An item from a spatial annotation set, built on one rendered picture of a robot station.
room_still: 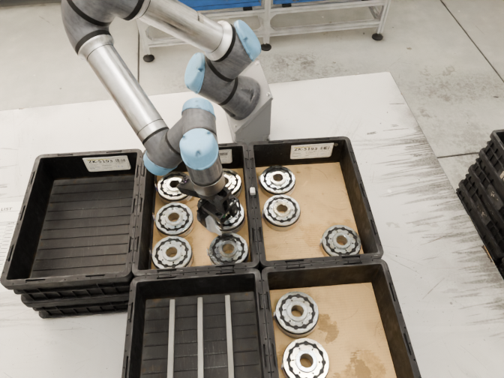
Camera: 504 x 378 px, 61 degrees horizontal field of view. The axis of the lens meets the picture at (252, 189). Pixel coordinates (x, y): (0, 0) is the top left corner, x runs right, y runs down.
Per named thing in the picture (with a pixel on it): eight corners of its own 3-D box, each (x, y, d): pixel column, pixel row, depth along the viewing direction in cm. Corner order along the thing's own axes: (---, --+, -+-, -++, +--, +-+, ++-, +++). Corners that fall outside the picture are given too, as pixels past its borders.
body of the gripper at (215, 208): (222, 232, 105) (214, 206, 95) (197, 214, 108) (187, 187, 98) (242, 211, 107) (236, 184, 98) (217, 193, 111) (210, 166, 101)
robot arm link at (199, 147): (214, 121, 88) (217, 152, 83) (222, 154, 97) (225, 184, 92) (176, 127, 88) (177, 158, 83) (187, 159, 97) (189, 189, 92)
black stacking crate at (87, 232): (52, 180, 130) (37, 156, 120) (150, 174, 131) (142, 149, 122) (21, 305, 106) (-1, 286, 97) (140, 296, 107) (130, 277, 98)
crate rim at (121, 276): (39, 160, 122) (36, 154, 120) (144, 153, 123) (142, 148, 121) (2, 290, 98) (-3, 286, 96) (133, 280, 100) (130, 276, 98)
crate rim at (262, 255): (247, 147, 125) (247, 141, 123) (347, 141, 126) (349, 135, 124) (259, 271, 101) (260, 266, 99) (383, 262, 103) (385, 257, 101)
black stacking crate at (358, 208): (248, 168, 132) (247, 143, 123) (341, 162, 134) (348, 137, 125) (259, 286, 109) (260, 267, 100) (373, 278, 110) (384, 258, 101)
